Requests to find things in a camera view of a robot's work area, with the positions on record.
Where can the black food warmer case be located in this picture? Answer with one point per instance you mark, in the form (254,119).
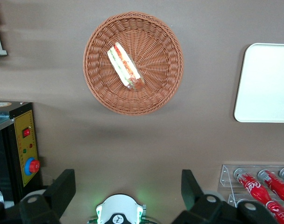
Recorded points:
(20,116)

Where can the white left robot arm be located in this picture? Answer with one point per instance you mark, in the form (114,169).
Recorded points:
(119,210)

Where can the red rocker switch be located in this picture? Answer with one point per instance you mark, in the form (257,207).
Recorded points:
(26,133)

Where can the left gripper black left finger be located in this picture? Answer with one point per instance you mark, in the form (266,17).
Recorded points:
(62,189)

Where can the red emergency stop button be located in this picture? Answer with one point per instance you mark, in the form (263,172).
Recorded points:
(34,166)

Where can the clear acrylic bottle rack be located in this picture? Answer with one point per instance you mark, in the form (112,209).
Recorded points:
(226,177)

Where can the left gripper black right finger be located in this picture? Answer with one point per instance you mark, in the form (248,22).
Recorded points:
(193,193)

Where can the cream plastic tray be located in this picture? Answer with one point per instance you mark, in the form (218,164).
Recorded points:
(265,81)

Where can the sandwich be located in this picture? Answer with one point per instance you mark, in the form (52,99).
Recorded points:
(125,67)

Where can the round brown wicker basket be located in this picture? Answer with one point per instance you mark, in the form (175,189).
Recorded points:
(156,46)

